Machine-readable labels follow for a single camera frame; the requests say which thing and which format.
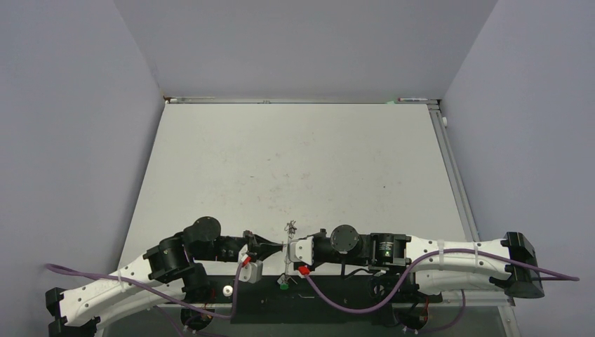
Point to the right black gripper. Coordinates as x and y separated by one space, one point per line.
316 261

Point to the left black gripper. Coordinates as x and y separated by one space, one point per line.
261 248

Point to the large silver keyring plate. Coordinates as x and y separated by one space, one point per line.
290 229

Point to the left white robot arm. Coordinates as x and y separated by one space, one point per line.
170 272

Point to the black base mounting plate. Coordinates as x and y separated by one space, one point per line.
265 303

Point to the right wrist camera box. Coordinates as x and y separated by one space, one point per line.
301 251

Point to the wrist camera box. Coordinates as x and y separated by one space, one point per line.
301 251
251 267

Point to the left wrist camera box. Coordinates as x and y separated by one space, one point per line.
251 267

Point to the aluminium frame rail right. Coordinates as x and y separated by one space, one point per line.
464 209

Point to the aluminium frame rail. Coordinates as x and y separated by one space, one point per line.
214 100
464 209

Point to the aluminium frame rail back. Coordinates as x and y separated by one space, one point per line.
214 100

